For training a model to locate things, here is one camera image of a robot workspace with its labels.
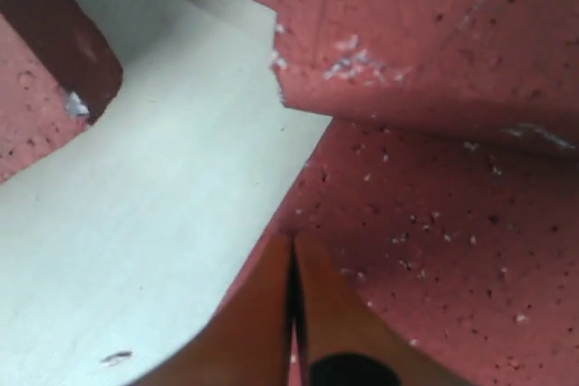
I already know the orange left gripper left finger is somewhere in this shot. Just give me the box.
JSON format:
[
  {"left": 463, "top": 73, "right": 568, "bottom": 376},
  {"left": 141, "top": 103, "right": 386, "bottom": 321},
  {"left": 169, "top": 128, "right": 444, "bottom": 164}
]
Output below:
[{"left": 135, "top": 234, "right": 292, "bottom": 386}]

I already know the front large red brick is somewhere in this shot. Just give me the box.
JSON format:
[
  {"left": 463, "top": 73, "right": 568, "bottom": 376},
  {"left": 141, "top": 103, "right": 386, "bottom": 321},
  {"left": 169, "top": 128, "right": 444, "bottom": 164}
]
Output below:
[{"left": 242, "top": 121, "right": 578, "bottom": 385}]

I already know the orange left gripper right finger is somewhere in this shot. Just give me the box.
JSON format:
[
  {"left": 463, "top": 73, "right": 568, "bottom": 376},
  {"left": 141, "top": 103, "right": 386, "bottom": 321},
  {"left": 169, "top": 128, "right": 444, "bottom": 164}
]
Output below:
[{"left": 293, "top": 235, "right": 470, "bottom": 385}]

